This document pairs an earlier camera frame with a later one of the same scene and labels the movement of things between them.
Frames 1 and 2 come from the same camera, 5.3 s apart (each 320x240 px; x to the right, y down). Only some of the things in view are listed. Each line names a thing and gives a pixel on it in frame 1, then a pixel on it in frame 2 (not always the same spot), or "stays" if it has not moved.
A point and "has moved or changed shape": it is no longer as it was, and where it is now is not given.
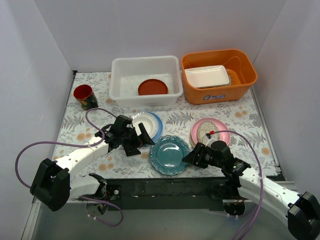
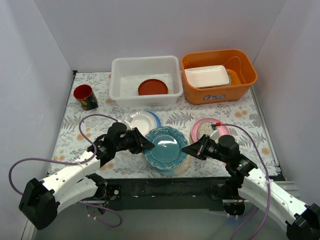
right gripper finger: x=195 y=157 -> x=196 y=149
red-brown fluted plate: x=152 y=86 stays
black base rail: x=191 y=188 stays
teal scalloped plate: x=166 y=154 has moved or changed shape
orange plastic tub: x=241 y=68 stays
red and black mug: x=86 y=97 stays
